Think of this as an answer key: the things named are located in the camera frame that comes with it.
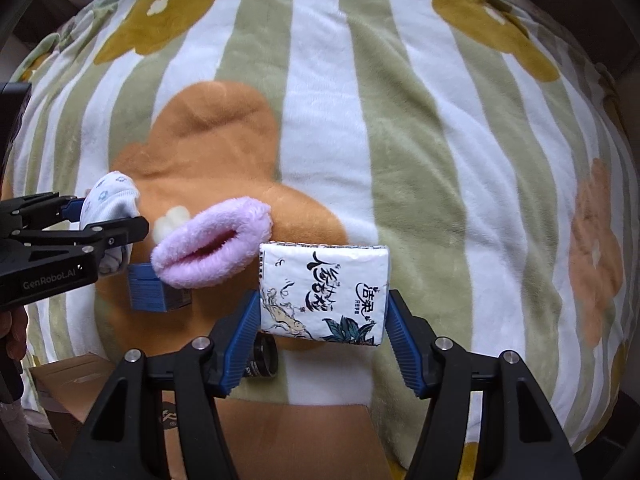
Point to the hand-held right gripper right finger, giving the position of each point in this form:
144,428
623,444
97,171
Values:
403,336

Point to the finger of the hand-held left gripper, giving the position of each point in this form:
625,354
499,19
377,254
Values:
70,208
117,230

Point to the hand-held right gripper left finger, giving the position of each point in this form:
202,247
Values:
244,337

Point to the white patterned baby sock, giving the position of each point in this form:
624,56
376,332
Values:
107,202

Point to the white printed tissue pack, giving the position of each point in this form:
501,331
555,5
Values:
325,292

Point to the person's left hand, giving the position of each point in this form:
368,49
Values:
12,332

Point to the black round jar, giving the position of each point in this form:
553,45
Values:
263,356

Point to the small blue box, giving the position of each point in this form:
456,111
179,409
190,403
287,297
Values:
152,292

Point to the pink fluffy sock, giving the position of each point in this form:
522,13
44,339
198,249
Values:
212,245

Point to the brown cardboard box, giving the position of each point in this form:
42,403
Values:
295,442

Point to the striped floral blanket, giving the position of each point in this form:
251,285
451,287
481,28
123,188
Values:
380,125

